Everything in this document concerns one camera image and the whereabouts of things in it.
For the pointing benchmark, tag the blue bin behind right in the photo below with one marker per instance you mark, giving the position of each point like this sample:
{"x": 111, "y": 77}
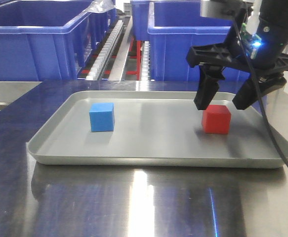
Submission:
{"x": 140, "y": 15}

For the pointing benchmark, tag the blue cube block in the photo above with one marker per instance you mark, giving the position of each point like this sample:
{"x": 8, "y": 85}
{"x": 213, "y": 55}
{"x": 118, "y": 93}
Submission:
{"x": 102, "y": 117}

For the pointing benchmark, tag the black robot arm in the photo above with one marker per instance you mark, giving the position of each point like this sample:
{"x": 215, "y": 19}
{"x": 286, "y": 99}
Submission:
{"x": 244, "y": 4}

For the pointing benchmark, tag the right white roller track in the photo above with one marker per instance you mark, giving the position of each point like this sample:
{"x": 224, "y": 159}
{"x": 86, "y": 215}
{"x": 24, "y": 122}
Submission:
{"x": 145, "y": 62}

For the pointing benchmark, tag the red cube block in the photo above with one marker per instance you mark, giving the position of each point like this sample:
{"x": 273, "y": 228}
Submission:
{"x": 216, "y": 119}

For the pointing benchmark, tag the grey metal tray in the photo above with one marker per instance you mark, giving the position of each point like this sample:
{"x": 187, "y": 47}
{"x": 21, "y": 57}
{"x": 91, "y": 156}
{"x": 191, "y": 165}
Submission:
{"x": 152, "y": 128}

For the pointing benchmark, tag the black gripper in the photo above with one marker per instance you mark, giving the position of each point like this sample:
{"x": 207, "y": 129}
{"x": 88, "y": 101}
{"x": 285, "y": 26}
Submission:
{"x": 257, "y": 41}

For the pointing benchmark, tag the white roller track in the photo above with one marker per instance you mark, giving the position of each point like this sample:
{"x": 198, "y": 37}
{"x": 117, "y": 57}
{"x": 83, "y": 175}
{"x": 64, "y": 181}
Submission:
{"x": 98, "y": 68}
{"x": 145, "y": 62}

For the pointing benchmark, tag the blue plastic bin left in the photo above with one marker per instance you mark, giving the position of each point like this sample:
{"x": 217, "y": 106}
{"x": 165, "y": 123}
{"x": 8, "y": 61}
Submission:
{"x": 48, "y": 39}

